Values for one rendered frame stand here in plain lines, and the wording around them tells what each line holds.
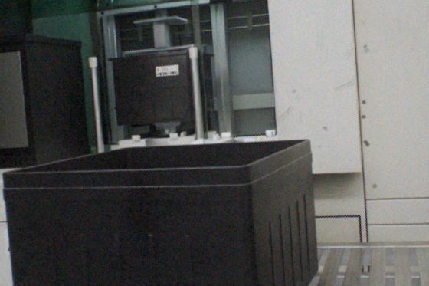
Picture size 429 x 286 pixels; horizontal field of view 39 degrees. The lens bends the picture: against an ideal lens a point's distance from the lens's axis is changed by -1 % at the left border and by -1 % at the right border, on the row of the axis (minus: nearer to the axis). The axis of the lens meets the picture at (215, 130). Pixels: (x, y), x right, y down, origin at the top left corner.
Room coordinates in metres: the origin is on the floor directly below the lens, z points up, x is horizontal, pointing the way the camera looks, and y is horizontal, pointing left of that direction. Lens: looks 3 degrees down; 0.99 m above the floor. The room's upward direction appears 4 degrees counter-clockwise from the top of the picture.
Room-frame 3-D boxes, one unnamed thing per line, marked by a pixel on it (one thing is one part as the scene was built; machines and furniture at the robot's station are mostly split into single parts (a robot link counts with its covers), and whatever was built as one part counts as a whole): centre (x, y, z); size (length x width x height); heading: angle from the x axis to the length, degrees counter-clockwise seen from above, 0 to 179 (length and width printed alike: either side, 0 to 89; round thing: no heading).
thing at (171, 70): (1.68, 0.13, 1.06); 0.24 x 0.20 x 0.32; 74
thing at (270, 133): (1.30, -0.04, 0.89); 0.22 x 0.21 x 0.04; 164
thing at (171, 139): (1.68, 0.13, 0.89); 0.22 x 0.21 x 0.04; 164
